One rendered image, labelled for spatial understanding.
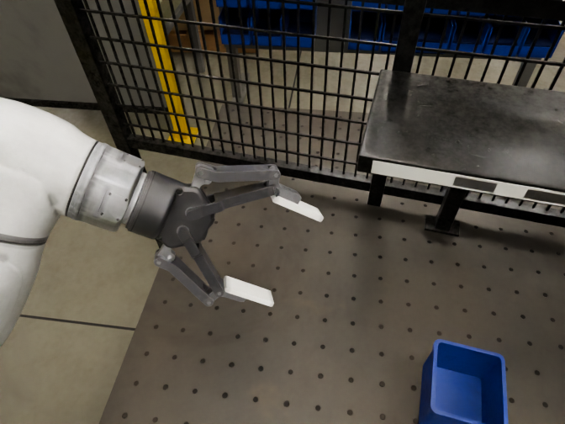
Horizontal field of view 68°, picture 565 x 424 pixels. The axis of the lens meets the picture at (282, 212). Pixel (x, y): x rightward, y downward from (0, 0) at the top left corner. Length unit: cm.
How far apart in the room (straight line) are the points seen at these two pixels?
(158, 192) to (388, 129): 33
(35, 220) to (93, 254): 142
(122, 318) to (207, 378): 97
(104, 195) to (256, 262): 45
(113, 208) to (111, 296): 129
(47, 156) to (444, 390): 65
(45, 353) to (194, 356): 103
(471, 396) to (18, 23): 218
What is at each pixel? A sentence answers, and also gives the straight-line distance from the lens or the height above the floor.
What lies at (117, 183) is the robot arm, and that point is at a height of 110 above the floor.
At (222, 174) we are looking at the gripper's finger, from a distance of 49.
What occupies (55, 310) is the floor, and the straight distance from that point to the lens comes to 182.
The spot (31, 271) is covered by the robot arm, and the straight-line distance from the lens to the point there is 52.
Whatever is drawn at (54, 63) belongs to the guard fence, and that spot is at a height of 39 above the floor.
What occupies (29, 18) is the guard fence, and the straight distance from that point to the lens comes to 228.
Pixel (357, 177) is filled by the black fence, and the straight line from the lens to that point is 92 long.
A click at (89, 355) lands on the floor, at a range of 167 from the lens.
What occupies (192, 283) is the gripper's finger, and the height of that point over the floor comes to 95.
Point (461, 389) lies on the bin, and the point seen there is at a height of 70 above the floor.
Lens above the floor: 140
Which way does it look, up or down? 49 degrees down
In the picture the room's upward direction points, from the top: 2 degrees counter-clockwise
